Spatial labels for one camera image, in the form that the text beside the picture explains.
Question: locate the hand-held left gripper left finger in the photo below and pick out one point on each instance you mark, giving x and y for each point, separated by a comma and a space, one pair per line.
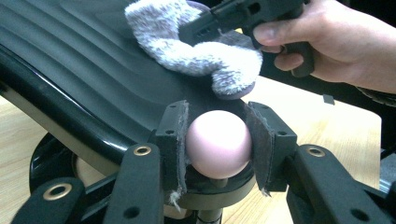
140, 186

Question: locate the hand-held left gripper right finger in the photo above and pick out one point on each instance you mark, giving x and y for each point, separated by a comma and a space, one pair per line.
320, 186

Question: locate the grey cloth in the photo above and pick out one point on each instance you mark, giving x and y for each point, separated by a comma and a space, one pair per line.
186, 53

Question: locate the pink ball knob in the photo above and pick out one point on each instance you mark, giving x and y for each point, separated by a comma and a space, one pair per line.
218, 143

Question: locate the black wavy tray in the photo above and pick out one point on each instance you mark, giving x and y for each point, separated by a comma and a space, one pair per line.
93, 77

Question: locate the grey tape piece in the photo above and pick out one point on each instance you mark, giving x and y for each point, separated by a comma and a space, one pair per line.
329, 99

